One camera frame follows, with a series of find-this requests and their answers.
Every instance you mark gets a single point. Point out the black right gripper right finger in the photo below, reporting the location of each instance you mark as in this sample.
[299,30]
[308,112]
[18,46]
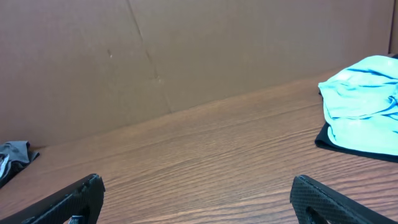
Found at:
[315,203]

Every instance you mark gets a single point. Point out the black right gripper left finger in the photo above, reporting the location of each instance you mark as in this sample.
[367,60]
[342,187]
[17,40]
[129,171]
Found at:
[80,202]

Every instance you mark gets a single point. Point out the light blue t-shirt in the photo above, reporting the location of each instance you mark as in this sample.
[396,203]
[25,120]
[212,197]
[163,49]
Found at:
[363,105]

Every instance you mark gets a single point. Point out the black t-shirt on right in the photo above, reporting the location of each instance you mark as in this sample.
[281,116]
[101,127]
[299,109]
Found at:
[323,141]

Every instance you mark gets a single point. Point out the folded grey garment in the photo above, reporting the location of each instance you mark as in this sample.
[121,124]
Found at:
[15,157]

